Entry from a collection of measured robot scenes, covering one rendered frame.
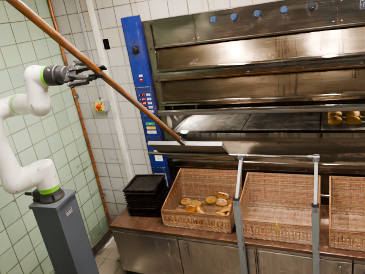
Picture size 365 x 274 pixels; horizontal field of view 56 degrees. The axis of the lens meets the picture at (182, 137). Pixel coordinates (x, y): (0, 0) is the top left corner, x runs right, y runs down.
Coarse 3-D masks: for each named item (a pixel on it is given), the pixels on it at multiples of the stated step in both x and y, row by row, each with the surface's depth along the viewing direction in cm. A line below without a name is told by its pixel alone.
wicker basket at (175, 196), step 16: (192, 176) 295; (208, 176) 290; (224, 176) 284; (176, 192) 290; (192, 192) 297; (208, 192) 292; (240, 192) 276; (176, 208) 289; (208, 208) 282; (176, 224) 264; (192, 224) 258; (208, 224) 261; (224, 224) 247
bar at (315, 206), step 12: (192, 156) 247; (204, 156) 242; (216, 156) 239; (228, 156) 235; (240, 156) 231; (252, 156) 228; (264, 156) 225; (276, 156) 222; (288, 156) 219; (300, 156) 216; (312, 156) 213; (240, 168) 229; (240, 180) 227; (240, 204) 223; (312, 204) 203; (240, 216) 224; (312, 216) 204; (240, 228) 227; (312, 228) 207; (240, 240) 231; (312, 240) 210; (240, 252) 235; (312, 252) 214; (240, 264) 239
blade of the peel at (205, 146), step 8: (152, 144) 242; (160, 144) 240; (168, 144) 237; (176, 144) 235; (192, 144) 230; (200, 144) 228; (208, 144) 226; (216, 144) 224; (208, 152) 242; (216, 152) 239; (224, 152) 237
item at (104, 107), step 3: (102, 99) 300; (105, 99) 299; (96, 102) 298; (99, 102) 296; (102, 102) 296; (105, 102) 299; (96, 105) 299; (102, 105) 297; (105, 105) 299; (108, 105) 302; (102, 108) 298; (105, 108) 299; (108, 108) 302; (96, 111) 302; (99, 111) 301; (102, 111) 300
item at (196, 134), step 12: (180, 132) 288; (192, 132) 284; (204, 132) 279; (216, 132) 275; (228, 132) 271; (240, 132) 267; (252, 132) 263; (264, 132) 260; (276, 132) 256; (288, 132) 252; (300, 132) 249; (312, 132) 246; (324, 132) 242; (336, 132) 239; (348, 132) 236; (360, 132) 233
